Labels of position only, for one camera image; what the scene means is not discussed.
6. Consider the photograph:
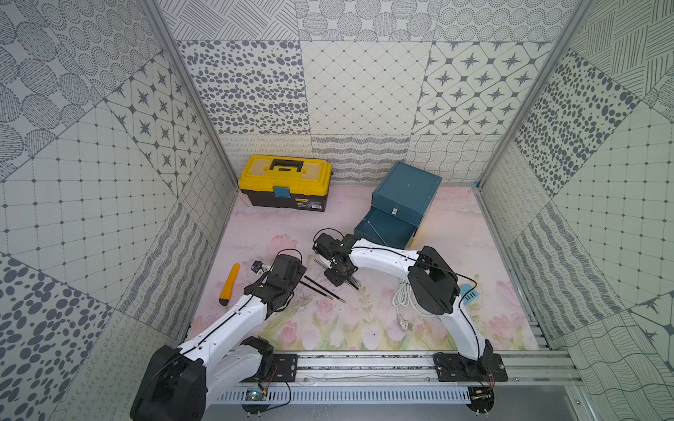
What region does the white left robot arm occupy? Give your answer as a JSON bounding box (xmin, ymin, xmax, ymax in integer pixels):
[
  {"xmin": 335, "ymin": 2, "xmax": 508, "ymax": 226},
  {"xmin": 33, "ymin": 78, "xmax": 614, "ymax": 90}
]
[{"xmin": 130, "ymin": 254, "xmax": 306, "ymax": 420}]

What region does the black pencil plain end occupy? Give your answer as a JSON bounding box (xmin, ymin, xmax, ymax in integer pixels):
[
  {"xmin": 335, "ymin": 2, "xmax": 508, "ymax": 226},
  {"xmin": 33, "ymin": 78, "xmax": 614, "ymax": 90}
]
[{"xmin": 347, "ymin": 278, "xmax": 360, "ymax": 290}]

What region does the teal drawer cabinet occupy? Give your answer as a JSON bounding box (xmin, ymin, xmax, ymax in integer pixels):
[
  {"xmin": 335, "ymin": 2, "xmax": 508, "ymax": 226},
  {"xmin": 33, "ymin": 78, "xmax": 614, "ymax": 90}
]
[{"xmin": 371, "ymin": 162, "xmax": 442, "ymax": 226}]

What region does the black pencil left pair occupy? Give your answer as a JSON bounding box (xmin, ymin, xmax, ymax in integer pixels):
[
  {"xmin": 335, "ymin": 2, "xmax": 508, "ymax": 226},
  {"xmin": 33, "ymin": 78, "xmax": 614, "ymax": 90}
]
[{"xmin": 299, "ymin": 281, "xmax": 333, "ymax": 300}]

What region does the white power cable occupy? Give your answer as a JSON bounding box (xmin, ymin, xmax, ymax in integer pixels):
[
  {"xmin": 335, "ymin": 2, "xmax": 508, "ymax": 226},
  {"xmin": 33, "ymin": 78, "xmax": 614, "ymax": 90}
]
[{"xmin": 391, "ymin": 278, "xmax": 438, "ymax": 333}]

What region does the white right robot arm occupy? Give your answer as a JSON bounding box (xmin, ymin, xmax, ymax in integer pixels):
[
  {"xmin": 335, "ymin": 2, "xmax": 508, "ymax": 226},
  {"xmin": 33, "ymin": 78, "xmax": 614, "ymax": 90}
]
[{"xmin": 312, "ymin": 233, "xmax": 493, "ymax": 374}]

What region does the orange utility knife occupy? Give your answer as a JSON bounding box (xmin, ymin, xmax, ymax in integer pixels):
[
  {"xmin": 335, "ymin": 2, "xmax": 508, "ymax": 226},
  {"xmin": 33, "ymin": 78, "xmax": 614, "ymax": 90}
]
[{"xmin": 218, "ymin": 263, "xmax": 240, "ymax": 307}]

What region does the teal drawer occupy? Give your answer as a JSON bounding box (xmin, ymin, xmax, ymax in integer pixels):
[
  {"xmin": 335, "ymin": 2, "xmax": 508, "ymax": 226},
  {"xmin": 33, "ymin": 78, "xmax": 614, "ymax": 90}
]
[{"xmin": 354, "ymin": 207, "xmax": 418, "ymax": 249}]

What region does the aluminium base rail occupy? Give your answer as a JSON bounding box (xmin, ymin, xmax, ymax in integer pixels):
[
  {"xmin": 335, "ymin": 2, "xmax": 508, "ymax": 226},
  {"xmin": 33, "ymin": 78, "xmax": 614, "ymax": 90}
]
[{"xmin": 211, "ymin": 352, "xmax": 582, "ymax": 413}]

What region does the yellow black plastic toolbox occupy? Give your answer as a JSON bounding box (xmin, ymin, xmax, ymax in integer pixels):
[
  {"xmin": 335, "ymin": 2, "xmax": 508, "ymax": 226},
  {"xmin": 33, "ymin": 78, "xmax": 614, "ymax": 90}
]
[{"xmin": 238, "ymin": 155, "xmax": 333, "ymax": 212}]

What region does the black pencil gold end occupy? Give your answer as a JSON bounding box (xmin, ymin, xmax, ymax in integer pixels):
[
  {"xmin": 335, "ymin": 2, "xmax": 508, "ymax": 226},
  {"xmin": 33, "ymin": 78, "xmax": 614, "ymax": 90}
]
[{"xmin": 304, "ymin": 275, "xmax": 346, "ymax": 303}]

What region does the teal power strip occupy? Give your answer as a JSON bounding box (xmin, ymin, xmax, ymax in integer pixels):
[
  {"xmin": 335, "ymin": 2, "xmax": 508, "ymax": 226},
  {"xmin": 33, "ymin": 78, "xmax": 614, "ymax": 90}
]
[{"xmin": 460, "ymin": 284, "xmax": 479, "ymax": 305}]

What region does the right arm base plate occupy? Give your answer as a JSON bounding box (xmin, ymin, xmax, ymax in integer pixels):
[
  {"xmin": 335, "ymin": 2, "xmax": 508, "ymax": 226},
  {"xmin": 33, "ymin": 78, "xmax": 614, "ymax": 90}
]
[{"xmin": 433, "ymin": 353, "xmax": 508, "ymax": 382}]

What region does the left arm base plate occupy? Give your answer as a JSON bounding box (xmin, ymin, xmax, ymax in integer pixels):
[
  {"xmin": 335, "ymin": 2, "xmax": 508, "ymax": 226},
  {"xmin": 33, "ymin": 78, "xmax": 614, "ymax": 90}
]
[{"xmin": 257, "ymin": 353, "xmax": 298, "ymax": 383}]

